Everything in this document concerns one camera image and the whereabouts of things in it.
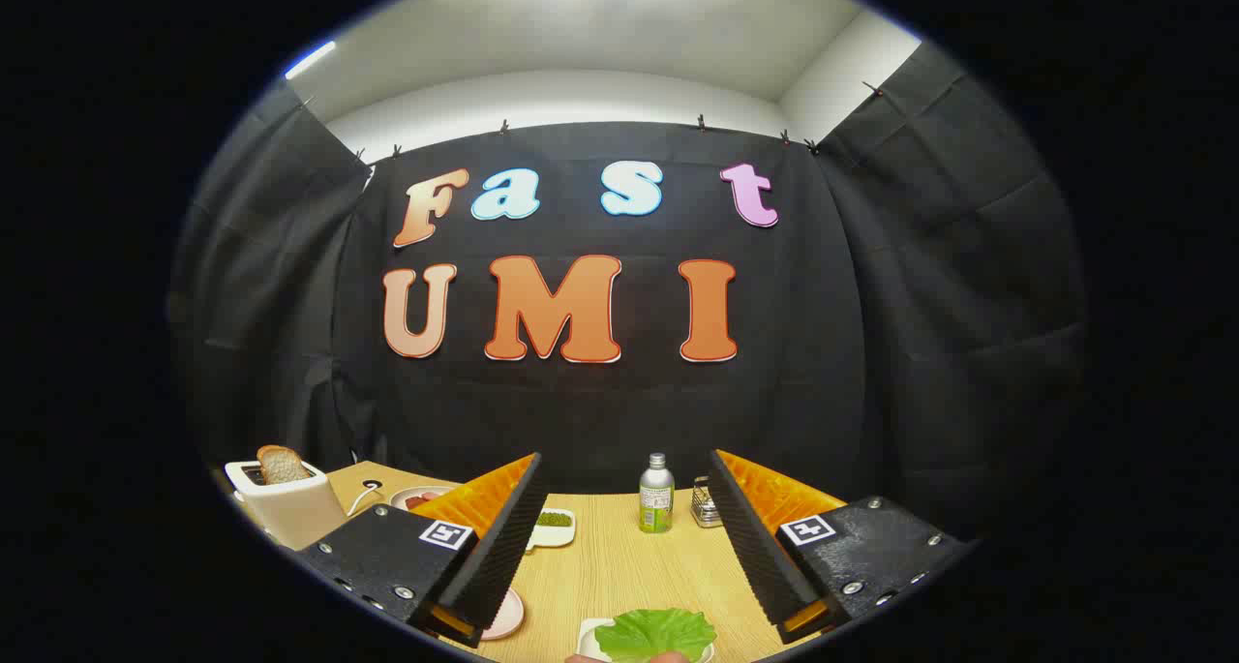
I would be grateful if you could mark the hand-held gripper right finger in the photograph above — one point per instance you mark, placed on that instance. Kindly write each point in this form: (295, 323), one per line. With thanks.
(755, 547)

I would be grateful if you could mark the brown meat piece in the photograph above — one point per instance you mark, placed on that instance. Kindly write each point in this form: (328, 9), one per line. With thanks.
(423, 500)

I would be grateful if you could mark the pile of green beans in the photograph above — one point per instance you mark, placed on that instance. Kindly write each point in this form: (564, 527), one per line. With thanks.
(555, 520)

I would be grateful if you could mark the white toaster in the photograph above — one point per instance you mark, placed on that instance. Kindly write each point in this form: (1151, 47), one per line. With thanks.
(300, 513)

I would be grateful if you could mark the green lettuce leaf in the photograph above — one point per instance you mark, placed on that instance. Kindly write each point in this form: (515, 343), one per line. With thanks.
(653, 634)

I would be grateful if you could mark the white divided dish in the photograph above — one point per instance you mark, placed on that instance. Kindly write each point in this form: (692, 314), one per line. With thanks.
(557, 537)

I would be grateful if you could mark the white square plate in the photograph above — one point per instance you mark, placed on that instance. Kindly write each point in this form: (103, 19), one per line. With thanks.
(587, 634)

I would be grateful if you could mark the silver bottle with green label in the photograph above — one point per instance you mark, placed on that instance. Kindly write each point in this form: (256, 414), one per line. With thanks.
(656, 508)

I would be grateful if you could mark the black backdrop cloth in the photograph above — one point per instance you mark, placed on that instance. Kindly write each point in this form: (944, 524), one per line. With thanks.
(600, 402)

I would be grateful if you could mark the white round plate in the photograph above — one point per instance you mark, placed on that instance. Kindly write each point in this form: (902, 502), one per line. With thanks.
(399, 498)

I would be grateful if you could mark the toasted bread slice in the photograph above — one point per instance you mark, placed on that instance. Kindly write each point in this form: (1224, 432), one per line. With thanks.
(283, 466)

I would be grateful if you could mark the pink round plate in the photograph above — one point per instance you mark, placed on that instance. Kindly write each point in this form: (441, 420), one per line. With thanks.
(508, 617)

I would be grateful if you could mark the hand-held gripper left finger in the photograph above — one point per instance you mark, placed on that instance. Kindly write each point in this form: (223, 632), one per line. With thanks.
(503, 547)

